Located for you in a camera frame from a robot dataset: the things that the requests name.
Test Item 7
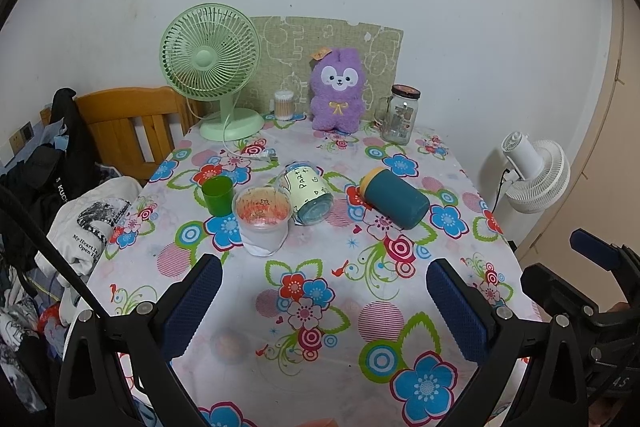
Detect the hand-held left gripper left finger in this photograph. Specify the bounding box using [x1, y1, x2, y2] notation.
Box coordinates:
[54, 253, 224, 427]

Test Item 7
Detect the labelled glass cup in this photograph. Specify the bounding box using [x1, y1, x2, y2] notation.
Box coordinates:
[276, 162, 334, 226]

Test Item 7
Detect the white fan power cord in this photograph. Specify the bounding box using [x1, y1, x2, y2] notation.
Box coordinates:
[221, 112, 279, 166]

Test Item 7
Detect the wall socket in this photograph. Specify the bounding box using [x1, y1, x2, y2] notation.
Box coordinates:
[9, 121, 35, 154]

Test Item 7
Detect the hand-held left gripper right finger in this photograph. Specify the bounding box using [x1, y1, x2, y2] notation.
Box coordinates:
[426, 258, 597, 427]

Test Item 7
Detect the purple plush toy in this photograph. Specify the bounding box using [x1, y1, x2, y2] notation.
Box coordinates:
[308, 47, 370, 134]

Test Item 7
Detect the glass jar mug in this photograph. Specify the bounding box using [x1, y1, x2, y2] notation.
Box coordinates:
[372, 84, 421, 146]

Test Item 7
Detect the white standing fan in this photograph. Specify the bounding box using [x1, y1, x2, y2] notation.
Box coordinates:
[492, 131, 571, 214]

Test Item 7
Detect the wooden chair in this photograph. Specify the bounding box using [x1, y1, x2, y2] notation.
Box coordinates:
[74, 87, 204, 184]

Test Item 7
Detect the green plastic cup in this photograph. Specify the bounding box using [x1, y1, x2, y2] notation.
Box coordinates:
[201, 177, 235, 216]

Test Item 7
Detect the green desk fan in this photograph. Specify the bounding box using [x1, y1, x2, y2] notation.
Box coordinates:
[160, 4, 265, 142]

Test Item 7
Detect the white printed shirt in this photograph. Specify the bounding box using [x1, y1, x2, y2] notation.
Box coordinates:
[34, 177, 144, 308]

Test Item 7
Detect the pile of clothes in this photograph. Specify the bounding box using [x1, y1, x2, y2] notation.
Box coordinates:
[0, 252, 76, 415]

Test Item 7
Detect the black jacket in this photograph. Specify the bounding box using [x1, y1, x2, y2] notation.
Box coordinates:
[0, 88, 103, 233]

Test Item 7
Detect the floral tablecloth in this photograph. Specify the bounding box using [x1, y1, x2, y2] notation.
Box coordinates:
[87, 111, 544, 427]

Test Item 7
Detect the cotton swab container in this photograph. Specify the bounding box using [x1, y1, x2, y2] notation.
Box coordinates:
[273, 90, 296, 122]

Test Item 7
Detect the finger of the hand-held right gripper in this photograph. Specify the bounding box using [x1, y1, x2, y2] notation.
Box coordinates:
[520, 263, 601, 320]
[571, 229, 640, 280]

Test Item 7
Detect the clear plastic cup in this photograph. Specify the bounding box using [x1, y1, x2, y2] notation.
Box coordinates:
[232, 187, 293, 258]

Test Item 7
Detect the teal bottle with yellow cap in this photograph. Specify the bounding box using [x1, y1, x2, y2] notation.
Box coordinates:
[360, 167, 431, 230]

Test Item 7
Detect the green patterned mat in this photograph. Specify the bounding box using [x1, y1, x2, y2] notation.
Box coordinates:
[248, 16, 404, 124]

